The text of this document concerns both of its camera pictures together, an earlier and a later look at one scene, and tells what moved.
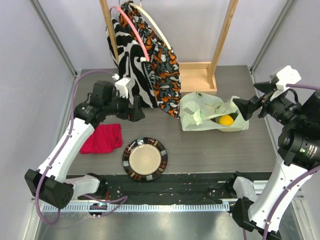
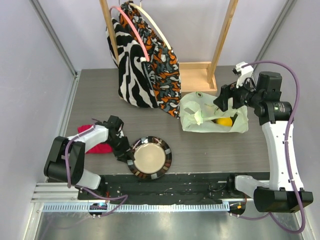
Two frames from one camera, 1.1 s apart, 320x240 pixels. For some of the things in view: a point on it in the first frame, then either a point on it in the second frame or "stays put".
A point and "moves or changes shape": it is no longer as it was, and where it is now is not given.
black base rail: [184, 187] stays put
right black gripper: [258, 100] to [225, 97]
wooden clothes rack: [194, 76] stays put
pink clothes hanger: [134, 29] stays put
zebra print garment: [133, 64] stays put
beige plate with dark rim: [144, 159] moves or changes shape
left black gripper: [133, 114] to [122, 156]
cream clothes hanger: [144, 9] stays put
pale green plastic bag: [196, 109] stays put
